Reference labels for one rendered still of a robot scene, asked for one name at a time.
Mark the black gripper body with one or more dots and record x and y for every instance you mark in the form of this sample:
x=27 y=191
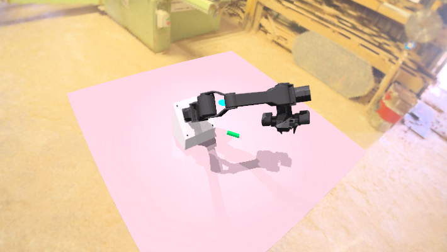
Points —
x=302 y=117

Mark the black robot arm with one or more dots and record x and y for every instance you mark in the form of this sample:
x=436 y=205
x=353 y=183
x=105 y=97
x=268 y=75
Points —
x=282 y=95

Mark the green post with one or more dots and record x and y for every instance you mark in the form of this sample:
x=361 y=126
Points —
x=233 y=134

